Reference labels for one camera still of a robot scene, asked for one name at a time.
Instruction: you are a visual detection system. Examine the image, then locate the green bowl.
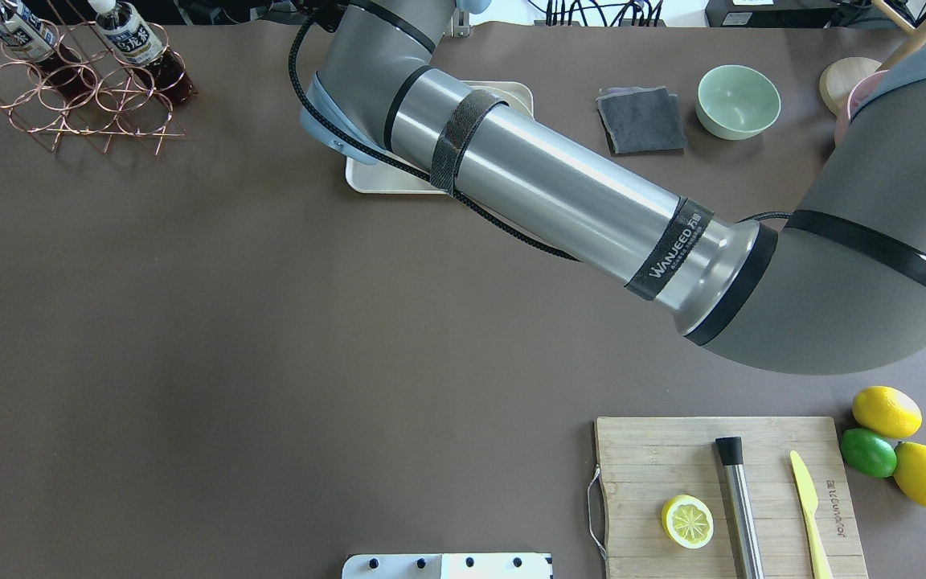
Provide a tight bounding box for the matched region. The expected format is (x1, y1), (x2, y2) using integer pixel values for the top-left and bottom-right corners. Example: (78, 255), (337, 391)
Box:
(695, 64), (782, 142)

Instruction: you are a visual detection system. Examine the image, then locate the pink bowl with ice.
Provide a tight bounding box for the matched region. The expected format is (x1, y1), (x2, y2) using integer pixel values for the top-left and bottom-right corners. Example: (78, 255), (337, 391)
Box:
(834, 71), (887, 146)

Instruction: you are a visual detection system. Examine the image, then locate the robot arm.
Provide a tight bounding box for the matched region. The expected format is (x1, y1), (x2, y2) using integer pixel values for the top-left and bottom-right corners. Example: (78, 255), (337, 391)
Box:
(288, 1), (926, 375)

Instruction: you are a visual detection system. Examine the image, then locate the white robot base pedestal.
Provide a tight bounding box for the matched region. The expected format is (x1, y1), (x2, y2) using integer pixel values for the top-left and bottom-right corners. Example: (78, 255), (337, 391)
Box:
(341, 551), (555, 578)

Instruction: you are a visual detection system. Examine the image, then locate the green lime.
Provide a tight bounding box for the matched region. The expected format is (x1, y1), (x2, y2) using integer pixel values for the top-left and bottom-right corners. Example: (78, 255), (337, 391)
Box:
(839, 428), (898, 478)

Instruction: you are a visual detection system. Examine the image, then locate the yellow plastic knife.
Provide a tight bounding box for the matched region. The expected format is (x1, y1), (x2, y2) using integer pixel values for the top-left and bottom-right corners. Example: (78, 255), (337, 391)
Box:
(788, 450), (834, 578)

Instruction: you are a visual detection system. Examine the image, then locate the grey folded cloth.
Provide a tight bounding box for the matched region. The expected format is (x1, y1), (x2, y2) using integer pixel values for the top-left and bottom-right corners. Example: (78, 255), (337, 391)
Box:
(596, 87), (687, 155)

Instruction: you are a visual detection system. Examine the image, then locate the yellow lemon far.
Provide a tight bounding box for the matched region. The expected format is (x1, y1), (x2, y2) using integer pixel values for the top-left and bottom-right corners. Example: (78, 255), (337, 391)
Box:
(851, 385), (923, 439)

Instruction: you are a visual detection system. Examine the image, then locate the tea bottle far in rack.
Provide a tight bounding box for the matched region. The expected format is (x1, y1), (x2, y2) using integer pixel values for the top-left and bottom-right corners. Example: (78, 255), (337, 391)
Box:
(0, 1), (95, 102)

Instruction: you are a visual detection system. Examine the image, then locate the steel muddler black tip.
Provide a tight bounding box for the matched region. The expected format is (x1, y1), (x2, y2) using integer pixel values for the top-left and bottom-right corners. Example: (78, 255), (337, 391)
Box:
(715, 436), (767, 578)

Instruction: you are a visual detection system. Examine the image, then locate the copper wire bottle rack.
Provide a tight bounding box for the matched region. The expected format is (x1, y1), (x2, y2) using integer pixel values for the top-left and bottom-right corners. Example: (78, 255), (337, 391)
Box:
(0, 2), (198, 153)

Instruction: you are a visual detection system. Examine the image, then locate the bamboo cutting board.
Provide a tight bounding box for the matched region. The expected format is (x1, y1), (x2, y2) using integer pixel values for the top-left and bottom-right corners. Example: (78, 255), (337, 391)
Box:
(594, 417), (868, 578)

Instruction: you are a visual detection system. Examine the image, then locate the white serving tray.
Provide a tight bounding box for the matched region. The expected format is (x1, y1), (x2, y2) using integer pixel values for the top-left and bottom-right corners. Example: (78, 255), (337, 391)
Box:
(345, 80), (535, 195)

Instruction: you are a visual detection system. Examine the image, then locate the half lemon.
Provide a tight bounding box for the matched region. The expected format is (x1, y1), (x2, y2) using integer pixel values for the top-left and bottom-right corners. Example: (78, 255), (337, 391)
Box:
(659, 494), (715, 549)

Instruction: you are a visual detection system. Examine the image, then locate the tea bottle middle of rack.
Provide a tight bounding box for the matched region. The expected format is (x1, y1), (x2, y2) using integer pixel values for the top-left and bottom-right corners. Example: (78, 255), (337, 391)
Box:
(88, 1), (195, 107)

